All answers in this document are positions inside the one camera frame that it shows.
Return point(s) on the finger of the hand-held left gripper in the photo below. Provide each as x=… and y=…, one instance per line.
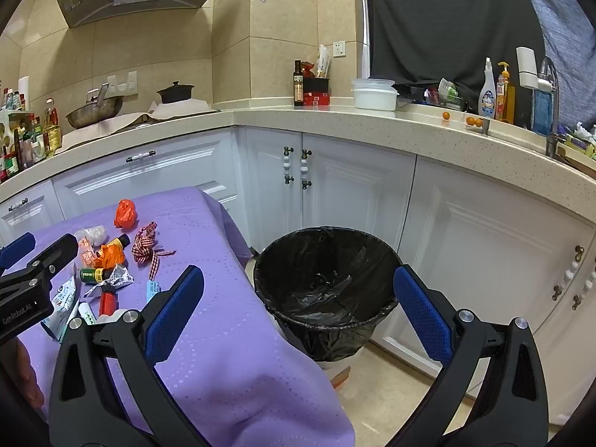
x=18, y=247
x=58, y=251

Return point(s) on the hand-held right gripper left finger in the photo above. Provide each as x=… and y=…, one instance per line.
x=174, y=312

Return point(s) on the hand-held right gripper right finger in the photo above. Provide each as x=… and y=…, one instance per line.
x=423, y=316

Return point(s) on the clear plastic bag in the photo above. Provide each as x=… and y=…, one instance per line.
x=91, y=234

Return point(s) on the silver foil wrapper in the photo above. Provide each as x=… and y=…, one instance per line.
x=118, y=278

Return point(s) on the red checkered ribbon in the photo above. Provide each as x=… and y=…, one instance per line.
x=143, y=244

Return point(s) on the knotted orange plastic bag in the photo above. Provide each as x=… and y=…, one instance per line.
x=126, y=213

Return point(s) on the trash bin with black liner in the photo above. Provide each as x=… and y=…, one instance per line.
x=326, y=288

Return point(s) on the person's left hand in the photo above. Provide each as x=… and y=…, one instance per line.
x=21, y=372

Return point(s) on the clear wrapper with orange print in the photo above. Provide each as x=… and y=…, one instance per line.
x=86, y=251

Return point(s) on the light blue packet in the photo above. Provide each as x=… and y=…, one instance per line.
x=152, y=291

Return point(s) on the white printed packet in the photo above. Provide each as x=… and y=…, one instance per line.
x=63, y=307

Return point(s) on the green glass bottle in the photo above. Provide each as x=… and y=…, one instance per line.
x=93, y=275

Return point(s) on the crumpled orange plastic bag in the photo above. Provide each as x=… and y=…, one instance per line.
x=111, y=255

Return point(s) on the brown bottle with yellow label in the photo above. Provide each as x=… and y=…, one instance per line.
x=118, y=243

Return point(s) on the white green tube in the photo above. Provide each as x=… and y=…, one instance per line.
x=86, y=313

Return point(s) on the small red bottle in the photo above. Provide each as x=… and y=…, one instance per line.
x=107, y=302

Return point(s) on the purple tablecloth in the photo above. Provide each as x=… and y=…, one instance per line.
x=233, y=358

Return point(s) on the cluster of condiment bottles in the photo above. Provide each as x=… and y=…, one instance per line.
x=23, y=149

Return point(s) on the yellow cooking oil bottle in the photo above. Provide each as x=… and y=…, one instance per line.
x=53, y=132

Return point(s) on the white condiment rack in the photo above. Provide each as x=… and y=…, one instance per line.
x=9, y=128

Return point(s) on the steel wok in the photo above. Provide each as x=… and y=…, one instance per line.
x=95, y=111

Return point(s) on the beige stove cover sheet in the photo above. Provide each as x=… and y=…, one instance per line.
x=186, y=108

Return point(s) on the black lidded pot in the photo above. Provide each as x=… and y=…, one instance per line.
x=176, y=94

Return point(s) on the small metal cylinder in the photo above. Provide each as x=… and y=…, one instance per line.
x=485, y=126

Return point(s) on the white lidded container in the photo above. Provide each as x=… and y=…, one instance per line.
x=375, y=98

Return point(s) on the green white packet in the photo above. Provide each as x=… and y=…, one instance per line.
x=448, y=92

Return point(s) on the wooden sink tray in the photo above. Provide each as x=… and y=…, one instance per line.
x=577, y=149

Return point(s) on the white spray bottle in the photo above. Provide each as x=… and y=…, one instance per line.
x=487, y=95

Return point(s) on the yellow pump bottle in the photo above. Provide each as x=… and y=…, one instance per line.
x=505, y=98

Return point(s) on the blue sponge pack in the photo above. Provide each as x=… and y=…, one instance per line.
x=542, y=111

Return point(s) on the steel faucet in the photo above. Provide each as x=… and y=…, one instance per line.
x=554, y=116

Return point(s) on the red patterned box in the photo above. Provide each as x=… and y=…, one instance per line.
x=317, y=95

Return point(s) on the dark oil bottle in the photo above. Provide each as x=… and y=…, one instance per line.
x=298, y=86

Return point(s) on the white faucet water filter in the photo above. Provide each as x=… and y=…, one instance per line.
x=526, y=67

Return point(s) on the white paper packets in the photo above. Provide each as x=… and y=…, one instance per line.
x=323, y=63

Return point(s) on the black curtain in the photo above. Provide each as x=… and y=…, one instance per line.
x=442, y=23

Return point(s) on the blue grey curtain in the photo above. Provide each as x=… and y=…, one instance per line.
x=568, y=32

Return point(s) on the white wall socket pair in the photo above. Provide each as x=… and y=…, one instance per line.
x=122, y=81

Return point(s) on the white single wall socket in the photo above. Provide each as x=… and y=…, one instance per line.
x=340, y=48

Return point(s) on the white window frame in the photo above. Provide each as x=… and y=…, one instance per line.
x=364, y=18

